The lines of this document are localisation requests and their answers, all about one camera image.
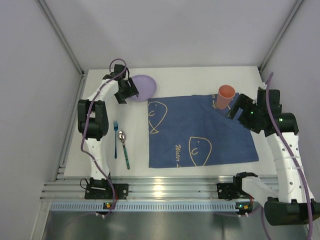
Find aluminium frame post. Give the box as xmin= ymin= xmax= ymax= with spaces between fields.
xmin=34 ymin=0 xmax=85 ymax=76
xmin=258 ymin=0 xmax=305 ymax=74

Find purple plastic plate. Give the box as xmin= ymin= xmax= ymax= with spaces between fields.
xmin=129 ymin=74 xmax=157 ymax=102

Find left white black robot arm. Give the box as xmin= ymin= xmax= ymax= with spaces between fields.
xmin=77 ymin=64 xmax=139 ymax=181

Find orange plastic cup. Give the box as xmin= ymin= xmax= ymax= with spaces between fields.
xmin=216 ymin=85 xmax=236 ymax=110

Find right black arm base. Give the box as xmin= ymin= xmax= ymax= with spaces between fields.
xmin=216 ymin=183 xmax=250 ymax=201

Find white slotted cable duct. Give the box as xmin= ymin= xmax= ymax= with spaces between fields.
xmin=50 ymin=201 xmax=253 ymax=212

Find aluminium mounting rail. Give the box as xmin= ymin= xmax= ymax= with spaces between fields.
xmin=39 ymin=162 xmax=312 ymax=201

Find blue fish-pattern cloth placemat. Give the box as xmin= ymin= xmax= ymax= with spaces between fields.
xmin=147 ymin=94 xmax=259 ymax=169

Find left aluminium frame post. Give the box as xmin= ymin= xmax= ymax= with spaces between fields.
xmin=34 ymin=0 xmax=85 ymax=76

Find spoon with teal handle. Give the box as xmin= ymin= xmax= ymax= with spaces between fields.
xmin=118 ymin=130 xmax=131 ymax=170

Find right aluminium frame post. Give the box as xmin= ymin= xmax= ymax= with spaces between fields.
xmin=258 ymin=0 xmax=305 ymax=74

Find blue metal fork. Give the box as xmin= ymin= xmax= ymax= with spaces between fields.
xmin=113 ymin=120 xmax=119 ymax=159

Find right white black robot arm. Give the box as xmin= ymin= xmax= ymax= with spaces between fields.
xmin=226 ymin=88 xmax=320 ymax=226

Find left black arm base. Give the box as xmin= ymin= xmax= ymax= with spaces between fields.
xmin=84 ymin=183 xmax=129 ymax=200

